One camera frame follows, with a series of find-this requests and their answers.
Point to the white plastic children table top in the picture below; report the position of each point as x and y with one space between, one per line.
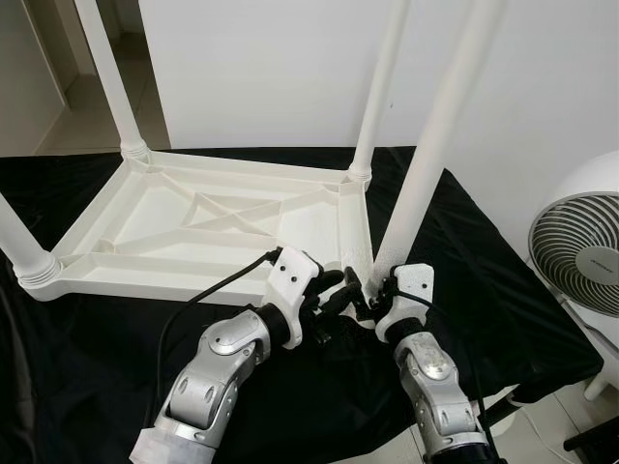
145 213

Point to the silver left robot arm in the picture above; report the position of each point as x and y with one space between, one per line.
208 377

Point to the black tablecloth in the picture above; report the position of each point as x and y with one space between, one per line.
503 319

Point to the white round floor fan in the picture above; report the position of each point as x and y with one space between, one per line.
580 256

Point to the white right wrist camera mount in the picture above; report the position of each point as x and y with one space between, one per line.
411 282

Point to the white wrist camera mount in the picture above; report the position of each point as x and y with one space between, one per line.
290 275
411 282

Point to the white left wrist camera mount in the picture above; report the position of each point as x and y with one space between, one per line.
290 275

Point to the black metal table frame bar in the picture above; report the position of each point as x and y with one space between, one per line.
503 408

